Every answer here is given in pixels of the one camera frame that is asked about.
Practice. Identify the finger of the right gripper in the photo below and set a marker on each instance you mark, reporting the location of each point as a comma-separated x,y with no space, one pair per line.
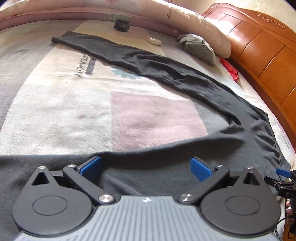
273,182
283,173

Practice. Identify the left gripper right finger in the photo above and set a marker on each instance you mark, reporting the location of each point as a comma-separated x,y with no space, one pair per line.
209,178

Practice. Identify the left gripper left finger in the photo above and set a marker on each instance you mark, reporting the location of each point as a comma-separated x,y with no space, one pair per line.
81,177

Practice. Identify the dark grey trousers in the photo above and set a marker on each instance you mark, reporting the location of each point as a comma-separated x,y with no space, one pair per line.
157,170

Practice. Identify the red folding fan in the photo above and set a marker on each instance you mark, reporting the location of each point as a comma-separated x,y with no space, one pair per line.
231,70

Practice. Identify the person right hand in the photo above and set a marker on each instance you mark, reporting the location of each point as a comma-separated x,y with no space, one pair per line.
289,213

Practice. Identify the striped pastel bed sheet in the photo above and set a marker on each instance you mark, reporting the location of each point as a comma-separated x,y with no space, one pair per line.
56,100

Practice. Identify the wooden orange headboard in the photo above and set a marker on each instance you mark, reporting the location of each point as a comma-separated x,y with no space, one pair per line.
263,50

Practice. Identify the bundled grey white cloth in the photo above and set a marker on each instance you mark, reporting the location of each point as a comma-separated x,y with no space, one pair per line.
198,47

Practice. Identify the white earbuds case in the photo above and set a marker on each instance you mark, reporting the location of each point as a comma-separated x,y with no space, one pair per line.
154,41

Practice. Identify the black hair claw clip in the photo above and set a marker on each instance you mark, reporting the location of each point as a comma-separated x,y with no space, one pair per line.
121,25

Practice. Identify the folded floral pink quilt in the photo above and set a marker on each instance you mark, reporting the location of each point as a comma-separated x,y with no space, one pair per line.
178,18

